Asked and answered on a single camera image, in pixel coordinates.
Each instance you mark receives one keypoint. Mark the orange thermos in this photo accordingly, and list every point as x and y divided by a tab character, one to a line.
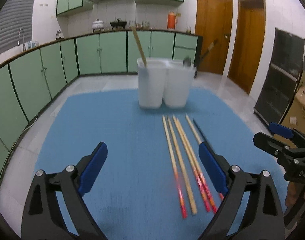
171	20

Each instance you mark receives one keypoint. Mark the plain wooden chopstick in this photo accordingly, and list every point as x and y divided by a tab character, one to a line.
135	34

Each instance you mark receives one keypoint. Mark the grey window blind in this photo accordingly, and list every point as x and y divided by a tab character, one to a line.
15	14

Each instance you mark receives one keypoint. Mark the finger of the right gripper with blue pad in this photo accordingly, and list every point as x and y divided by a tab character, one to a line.
280	128

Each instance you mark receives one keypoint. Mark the plain bamboo chopstick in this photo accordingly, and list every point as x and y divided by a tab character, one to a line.
183	169

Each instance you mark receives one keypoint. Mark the wooden door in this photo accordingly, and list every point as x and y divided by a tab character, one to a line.
214	20
248	45

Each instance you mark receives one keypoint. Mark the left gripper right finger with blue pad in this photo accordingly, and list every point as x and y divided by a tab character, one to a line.
221	173

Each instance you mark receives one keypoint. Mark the blue table cloth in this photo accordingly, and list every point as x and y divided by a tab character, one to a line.
135	195

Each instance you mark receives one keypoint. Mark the red floral chopstick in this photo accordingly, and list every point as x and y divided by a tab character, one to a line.
174	167
209	202
192	162

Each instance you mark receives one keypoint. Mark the white pot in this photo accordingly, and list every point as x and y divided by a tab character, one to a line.
98	25

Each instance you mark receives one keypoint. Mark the right hand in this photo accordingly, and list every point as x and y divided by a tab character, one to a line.
293	192

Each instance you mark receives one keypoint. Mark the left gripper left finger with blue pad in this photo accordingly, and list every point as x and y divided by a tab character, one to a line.
85	172

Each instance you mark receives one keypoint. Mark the cardboard box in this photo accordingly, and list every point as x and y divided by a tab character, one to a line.
295	118

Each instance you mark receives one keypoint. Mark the green lower kitchen cabinets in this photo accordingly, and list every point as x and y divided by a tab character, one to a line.
32	79

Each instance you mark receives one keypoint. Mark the black glass cabinet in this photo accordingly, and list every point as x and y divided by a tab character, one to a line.
286	73

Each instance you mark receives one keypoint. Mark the red striped handle chopstick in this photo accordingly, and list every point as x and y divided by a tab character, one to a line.
198	139

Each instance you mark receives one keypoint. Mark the kitchen faucet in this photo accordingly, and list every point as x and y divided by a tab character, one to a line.
21	40

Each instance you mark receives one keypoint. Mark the white double utensil holder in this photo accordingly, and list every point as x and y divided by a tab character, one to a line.
164	81

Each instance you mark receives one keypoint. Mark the black wok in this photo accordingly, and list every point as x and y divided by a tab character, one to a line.
118	24

